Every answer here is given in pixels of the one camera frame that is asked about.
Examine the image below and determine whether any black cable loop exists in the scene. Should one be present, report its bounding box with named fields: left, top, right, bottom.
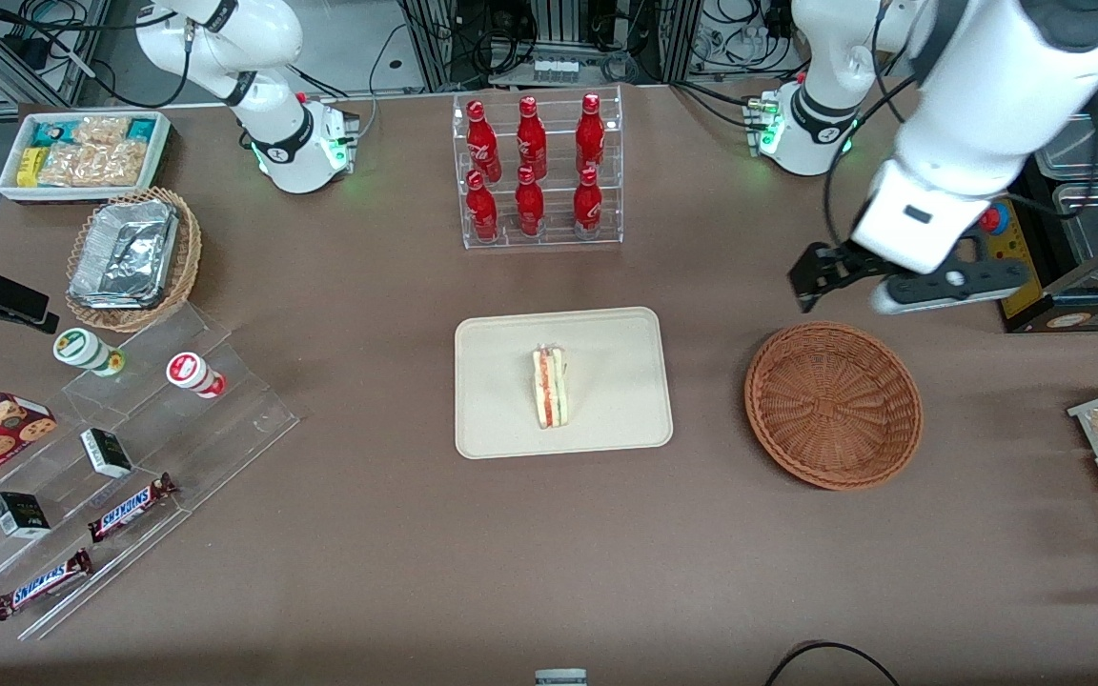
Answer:
left=763, top=640, right=903, bottom=686

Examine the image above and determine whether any red lid white cup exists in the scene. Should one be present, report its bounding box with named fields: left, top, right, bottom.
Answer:
left=166, top=352, right=227, bottom=399

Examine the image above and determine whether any small black box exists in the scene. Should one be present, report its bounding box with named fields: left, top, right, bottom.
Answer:
left=80, top=428, right=134, bottom=478
left=0, top=492, right=51, bottom=539

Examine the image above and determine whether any clear acrylic stepped stand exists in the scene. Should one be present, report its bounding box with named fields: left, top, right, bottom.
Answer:
left=0, top=303, right=300, bottom=641

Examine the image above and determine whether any Snickers chocolate bar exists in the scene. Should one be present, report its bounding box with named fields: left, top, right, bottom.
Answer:
left=0, top=549, right=93, bottom=621
left=88, top=473, right=177, bottom=544

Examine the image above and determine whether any clear cracker packet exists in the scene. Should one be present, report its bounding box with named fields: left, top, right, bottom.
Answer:
left=38, top=141, right=152, bottom=188
left=71, top=116, right=132, bottom=147

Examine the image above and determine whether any black sealing machine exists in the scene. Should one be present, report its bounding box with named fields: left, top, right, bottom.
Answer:
left=978, top=95, right=1098, bottom=334

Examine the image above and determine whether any white rectangular snack bin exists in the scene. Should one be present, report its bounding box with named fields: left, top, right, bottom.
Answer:
left=0, top=111, right=173, bottom=204

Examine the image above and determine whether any aluminium foil tray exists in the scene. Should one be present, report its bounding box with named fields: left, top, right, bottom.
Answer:
left=69, top=198, right=179, bottom=311

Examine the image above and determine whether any round brown wicker basket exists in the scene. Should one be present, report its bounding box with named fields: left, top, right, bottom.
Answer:
left=744, top=321, right=924, bottom=492

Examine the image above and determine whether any triangle sandwich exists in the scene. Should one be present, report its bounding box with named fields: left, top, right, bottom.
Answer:
left=532, top=346, right=571, bottom=430

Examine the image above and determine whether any red cola bottle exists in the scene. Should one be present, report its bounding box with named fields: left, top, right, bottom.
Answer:
left=573, top=167, right=603, bottom=239
left=515, top=165, right=546, bottom=237
left=516, top=95, right=548, bottom=180
left=466, top=100, right=502, bottom=182
left=575, top=92, right=606, bottom=175
left=466, top=170, right=499, bottom=242

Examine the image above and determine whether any black equipment rack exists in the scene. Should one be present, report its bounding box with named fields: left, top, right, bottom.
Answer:
left=399, top=0, right=702, bottom=92

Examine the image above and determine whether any oval tan wicker basket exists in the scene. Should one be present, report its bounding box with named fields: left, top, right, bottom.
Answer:
left=65, top=187, right=203, bottom=333

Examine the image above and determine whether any clear acrylic bottle rack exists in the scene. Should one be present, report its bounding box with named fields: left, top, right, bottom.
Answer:
left=452, top=84, right=624, bottom=251

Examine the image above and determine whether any green lid white cup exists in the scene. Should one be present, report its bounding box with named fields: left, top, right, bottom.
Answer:
left=52, top=328, right=126, bottom=377

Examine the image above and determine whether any cream plastic tray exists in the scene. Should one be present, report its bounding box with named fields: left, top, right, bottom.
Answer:
left=455, top=306, right=674, bottom=460

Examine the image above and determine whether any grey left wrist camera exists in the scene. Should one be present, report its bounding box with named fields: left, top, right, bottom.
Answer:
left=871, top=255, right=1029, bottom=316

